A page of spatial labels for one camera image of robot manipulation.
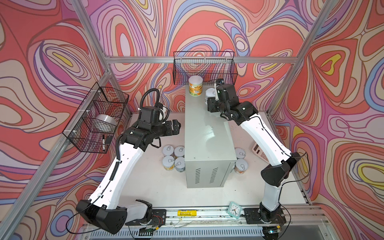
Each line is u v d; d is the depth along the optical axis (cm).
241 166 85
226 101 54
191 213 73
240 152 91
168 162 88
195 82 76
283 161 45
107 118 73
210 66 96
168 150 93
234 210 74
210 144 61
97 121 69
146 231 72
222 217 75
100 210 36
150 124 50
